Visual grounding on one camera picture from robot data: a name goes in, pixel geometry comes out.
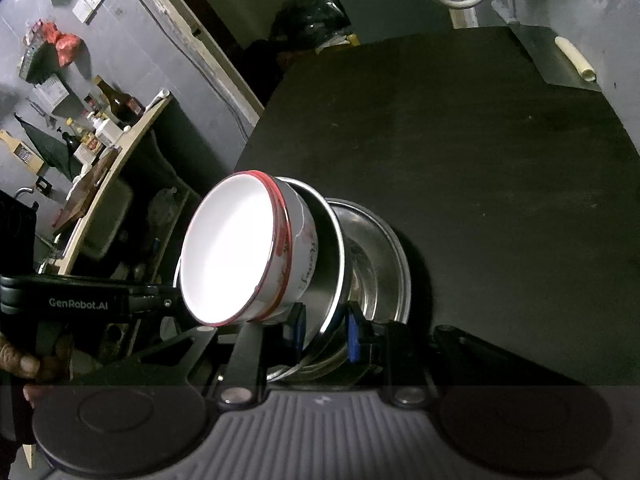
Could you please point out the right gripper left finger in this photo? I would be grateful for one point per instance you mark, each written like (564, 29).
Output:
(258, 347)

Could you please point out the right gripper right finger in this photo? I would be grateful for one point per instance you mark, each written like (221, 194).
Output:
(389, 351)

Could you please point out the large steel plate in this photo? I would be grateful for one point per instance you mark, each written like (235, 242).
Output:
(375, 275)

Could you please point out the deep steel bowl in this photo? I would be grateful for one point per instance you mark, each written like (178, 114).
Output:
(256, 246)

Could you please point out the white bowl dark rim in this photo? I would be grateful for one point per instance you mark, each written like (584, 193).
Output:
(235, 253)

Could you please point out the person's left hand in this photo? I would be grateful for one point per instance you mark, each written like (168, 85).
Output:
(38, 373)

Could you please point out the wooden side counter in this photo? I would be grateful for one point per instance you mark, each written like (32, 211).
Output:
(125, 147)

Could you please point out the white condiment bottle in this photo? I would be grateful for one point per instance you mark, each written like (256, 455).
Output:
(105, 130)

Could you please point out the dark sauce bottle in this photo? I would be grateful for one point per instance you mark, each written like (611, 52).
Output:
(125, 108)

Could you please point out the red plastic bag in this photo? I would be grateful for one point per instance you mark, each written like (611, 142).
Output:
(65, 45)

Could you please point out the black garbage bag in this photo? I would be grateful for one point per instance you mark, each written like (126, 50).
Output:
(310, 23)

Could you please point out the white wall switch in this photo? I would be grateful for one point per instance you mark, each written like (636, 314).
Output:
(84, 9)

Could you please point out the cleaver with pale handle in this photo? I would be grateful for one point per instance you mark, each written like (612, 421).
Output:
(557, 60)

